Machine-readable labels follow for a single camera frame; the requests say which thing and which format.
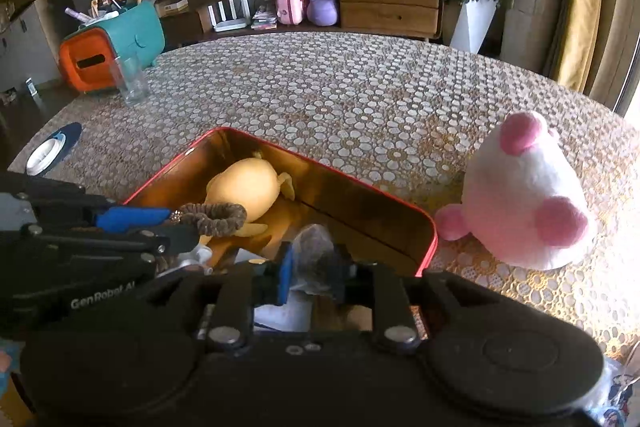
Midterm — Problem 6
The wooden sideboard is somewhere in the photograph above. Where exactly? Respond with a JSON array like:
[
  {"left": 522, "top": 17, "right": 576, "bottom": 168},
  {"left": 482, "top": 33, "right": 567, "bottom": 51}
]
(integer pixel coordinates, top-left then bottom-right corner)
[{"left": 155, "top": 0, "right": 446, "bottom": 42}]

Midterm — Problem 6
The white router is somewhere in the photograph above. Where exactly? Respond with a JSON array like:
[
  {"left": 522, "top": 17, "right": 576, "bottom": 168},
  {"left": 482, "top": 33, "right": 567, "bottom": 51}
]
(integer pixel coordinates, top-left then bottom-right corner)
[{"left": 207, "top": 0, "right": 251, "bottom": 32}]

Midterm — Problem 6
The clear glass cup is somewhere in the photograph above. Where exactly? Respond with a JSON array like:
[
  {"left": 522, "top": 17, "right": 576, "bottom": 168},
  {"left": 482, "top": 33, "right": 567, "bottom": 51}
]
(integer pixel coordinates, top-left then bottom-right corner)
[{"left": 116, "top": 56, "right": 151, "bottom": 106}]

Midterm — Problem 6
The pink white plush toy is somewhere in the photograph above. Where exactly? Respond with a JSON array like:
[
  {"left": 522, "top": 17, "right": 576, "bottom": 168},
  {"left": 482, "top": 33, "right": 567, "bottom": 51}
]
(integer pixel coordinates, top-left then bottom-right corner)
[{"left": 434, "top": 109, "right": 598, "bottom": 270}]

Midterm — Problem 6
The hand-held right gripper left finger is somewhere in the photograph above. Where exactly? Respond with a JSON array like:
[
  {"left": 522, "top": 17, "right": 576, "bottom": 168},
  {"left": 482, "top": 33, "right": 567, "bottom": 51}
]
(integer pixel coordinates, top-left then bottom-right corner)
[{"left": 140, "top": 243, "right": 295, "bottom": 350}]

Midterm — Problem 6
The stack of books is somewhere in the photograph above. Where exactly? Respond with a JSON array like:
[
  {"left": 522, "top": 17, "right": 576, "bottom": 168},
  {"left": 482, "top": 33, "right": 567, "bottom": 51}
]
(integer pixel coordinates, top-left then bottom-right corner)
[{"left": 250, "top": 9, "right": 278, "bottom": 30}]

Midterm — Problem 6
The clear bag with brown contents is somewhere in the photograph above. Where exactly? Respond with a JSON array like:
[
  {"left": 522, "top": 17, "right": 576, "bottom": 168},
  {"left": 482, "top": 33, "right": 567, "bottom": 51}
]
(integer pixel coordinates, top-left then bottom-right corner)
[{"left": 290, "top": 223, "right": 351, "bottom": 298}]

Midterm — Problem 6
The white plant pot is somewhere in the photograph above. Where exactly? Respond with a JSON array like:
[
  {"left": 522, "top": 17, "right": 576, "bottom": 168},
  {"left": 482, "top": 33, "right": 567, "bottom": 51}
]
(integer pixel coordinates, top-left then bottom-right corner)
[{"left": 449, "top": 0, "right": 500, "bottom": 54}]

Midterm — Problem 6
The orange teal desk organizer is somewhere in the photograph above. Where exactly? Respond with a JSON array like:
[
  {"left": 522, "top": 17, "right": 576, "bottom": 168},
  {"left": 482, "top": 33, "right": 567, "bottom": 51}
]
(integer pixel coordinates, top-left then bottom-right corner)
[{"left": 59, "top": 1, "right": 166, "bottom": 94}]

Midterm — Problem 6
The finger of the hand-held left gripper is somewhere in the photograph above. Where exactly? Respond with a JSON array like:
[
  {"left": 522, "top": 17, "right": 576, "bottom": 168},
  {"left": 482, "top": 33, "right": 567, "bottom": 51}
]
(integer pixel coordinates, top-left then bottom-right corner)
[
  {"left": 0, "top": 172, "right": 173, "bottom": 230},
  {"left": 0, "top": 224, "right": 201, "bottom": 264}
]

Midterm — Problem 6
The purple kettlebell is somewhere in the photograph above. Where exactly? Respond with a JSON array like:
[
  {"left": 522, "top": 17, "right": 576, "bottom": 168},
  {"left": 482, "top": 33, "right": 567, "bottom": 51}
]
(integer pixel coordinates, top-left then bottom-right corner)
[{"left": 305, "top": 0, "right": 341, "bottom": 26}]

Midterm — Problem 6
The red tin box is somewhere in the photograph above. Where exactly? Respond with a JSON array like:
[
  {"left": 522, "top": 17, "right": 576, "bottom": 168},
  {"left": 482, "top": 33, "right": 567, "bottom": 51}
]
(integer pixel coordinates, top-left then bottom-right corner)
[{"left": 122, "top": 127, "right": 439, "bottom": 338}]

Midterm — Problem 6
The pink toy case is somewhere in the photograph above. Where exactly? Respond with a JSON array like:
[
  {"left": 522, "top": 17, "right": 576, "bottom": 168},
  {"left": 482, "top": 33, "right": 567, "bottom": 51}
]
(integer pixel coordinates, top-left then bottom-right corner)
[{"left": 276, "top": 0, "right": 308, "bottom": 26}]

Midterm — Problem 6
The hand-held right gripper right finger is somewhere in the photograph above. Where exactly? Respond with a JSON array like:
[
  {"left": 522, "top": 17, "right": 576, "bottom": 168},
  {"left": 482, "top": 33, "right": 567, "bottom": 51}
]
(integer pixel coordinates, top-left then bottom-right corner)
[{"left": 334, "top": 252, "right": 481, "bottom": 350}]

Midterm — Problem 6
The yellow duck plush toy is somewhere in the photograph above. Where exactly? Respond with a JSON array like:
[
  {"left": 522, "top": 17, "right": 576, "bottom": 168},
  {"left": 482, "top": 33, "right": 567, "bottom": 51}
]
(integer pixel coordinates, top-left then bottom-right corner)
[{"left": 197, "top": 152, "right": 296, "bottom": 253}]

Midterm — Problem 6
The blue white plastic holder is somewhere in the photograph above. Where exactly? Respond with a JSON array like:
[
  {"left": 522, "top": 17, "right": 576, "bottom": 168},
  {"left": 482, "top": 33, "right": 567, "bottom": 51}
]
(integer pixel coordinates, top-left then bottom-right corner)
[{"left": 25, "top": 122, "right": 83, "bottom": 175}]

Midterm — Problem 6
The brown hair scrunchie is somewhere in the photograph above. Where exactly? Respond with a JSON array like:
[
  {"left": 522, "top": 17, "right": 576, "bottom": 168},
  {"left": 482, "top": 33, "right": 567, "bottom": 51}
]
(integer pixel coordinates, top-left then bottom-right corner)
[{"left": 172, "top": 202, "right": 248, "bottom": 238}]

